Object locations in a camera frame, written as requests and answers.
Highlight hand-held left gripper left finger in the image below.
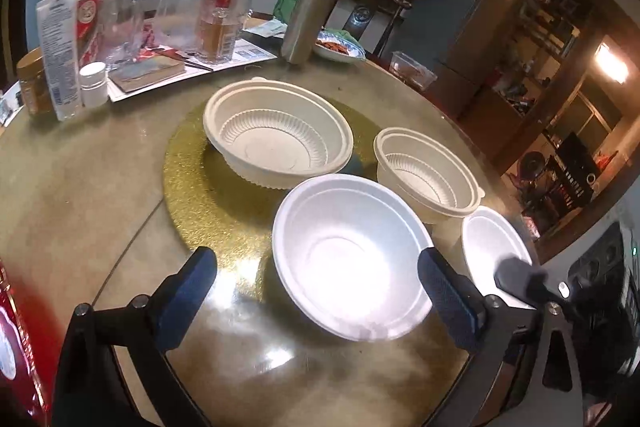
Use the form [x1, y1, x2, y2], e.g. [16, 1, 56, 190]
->
[52, 246, 218, 427]

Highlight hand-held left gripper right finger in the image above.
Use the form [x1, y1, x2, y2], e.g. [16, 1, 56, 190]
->
[417, 247, 591, 427]

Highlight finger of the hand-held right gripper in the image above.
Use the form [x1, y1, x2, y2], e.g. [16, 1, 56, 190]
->
[494, 257, 581, 318]

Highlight small white foam bowl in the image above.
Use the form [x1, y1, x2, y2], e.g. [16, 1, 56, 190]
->
[461, 206, 538, 310]

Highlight large white foam bowl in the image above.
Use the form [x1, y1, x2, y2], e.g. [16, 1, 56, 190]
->
[271, 173, 436, 343]

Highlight small beige ribbed plastic bowl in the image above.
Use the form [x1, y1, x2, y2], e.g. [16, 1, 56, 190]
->
[373, 127, 486, 225]

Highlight large beige ribbed plastic bowl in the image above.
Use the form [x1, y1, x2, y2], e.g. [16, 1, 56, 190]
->
[202, 77, 355, 190]

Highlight gold glitter turntable mat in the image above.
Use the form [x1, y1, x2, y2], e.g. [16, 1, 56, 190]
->
[163, 99, 386, 308]

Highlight floor fan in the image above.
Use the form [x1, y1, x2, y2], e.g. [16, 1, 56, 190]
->
[517, 152, 548, 180]

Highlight black equipment rack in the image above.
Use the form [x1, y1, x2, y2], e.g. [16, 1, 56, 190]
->
[542, 132, 601, 218]

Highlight red glossy packet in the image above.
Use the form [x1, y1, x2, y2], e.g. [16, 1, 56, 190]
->
[0, 257, 51, 413]

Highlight worn hardcover book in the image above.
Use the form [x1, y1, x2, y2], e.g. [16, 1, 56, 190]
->
[109, 57, 187, 94]

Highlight small white pill bottle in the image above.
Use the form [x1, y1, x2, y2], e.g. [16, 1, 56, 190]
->
[79, 62, 109, 108]

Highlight clear plastic food container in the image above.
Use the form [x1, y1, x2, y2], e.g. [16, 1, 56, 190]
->
[390, 51, 437, 90]

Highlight glowing lamp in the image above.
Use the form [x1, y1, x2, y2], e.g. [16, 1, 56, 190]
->
[595, 42, 630, 84]

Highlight large printed paper sheet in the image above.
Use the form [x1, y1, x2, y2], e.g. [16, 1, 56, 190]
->
[107, 39, 278, 104]

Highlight red snack wrappers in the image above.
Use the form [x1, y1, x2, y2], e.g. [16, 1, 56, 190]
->
[140, 19, 176, 58]

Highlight brown jar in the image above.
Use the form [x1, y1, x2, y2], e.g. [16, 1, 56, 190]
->
[16, 47, 53, 116]

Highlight small printed card packet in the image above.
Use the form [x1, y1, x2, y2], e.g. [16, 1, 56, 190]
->
[0, 82, 23, 128]

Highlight blue patterned white plate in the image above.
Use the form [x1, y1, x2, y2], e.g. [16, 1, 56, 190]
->
[314, 29, 367, 65]

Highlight cluttered wooden shelf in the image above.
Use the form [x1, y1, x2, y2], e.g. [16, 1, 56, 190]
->
[520, 0, 586, 72]

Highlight small red-capped liquor bottle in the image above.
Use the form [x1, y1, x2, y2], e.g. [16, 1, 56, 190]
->
[194, 0, 249, 66]

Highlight grey refrigerator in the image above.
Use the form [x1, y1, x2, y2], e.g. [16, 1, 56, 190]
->
[380, 0, 523, 120]

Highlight white printed pouch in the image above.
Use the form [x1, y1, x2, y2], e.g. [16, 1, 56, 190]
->
[36, 0, 83, 122]

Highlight reddish cooked food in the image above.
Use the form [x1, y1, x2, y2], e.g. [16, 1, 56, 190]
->
[316, 38, 351, 56]

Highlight small printed paper packet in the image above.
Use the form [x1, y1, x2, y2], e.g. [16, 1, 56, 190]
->
[245, 18, 288, 38]

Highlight clear plastic bag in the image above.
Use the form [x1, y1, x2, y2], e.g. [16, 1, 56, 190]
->
[152, 0, 251, 55]

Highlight clear glass beer mug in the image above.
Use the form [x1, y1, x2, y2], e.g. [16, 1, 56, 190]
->
[101, 0, 150, 68]

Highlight stainless steel thermos flask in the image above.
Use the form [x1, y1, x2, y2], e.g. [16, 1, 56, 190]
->
[280, 0, 342, 65]

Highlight dark wooden chair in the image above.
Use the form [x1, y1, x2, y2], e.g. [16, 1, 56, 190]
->
[340, 0, 411, 58]

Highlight white red-labelled liquor bottle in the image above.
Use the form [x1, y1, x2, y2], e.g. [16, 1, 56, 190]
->
[67, 0, 103, 58]

